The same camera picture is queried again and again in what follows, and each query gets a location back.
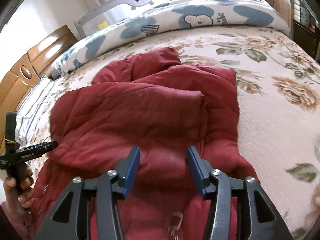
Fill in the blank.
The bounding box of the blue white patterned duvet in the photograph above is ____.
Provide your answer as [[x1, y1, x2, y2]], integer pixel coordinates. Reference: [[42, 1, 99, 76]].
[[51, 0, 291, 80]]

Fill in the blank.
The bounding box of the dark side table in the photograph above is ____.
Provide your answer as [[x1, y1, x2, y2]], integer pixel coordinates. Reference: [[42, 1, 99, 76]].
[[293, 20, 319, 63]]

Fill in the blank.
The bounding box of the floral bed cover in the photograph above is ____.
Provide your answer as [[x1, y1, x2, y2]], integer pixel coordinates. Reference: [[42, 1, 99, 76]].
[[15, 24, 320, 240]]

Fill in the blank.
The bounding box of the left hand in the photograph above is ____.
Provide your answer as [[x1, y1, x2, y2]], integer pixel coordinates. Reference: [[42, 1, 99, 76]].
[[3, 169, 34, 223]]

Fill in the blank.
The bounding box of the red quilted down jacket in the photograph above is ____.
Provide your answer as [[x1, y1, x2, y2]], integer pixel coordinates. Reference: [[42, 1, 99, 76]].
[[31, 47, 256, 239]]

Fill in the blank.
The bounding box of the pink sleeve forearm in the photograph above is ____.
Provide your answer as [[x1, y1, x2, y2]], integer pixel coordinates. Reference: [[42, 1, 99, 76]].
[[1, 202, 31, 239]]

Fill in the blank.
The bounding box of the grey bed guard rail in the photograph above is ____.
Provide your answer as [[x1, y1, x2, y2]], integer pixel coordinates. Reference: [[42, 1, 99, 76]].
[[75, 0, 175, 39]]

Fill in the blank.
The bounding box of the wooden headboard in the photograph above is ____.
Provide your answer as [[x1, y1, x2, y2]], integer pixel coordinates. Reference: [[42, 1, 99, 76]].
[[0, 25, 78, 152]]

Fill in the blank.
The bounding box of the striped pillow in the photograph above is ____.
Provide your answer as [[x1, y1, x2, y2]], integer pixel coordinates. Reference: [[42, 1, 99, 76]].
[[15, 75, 66, 147]]

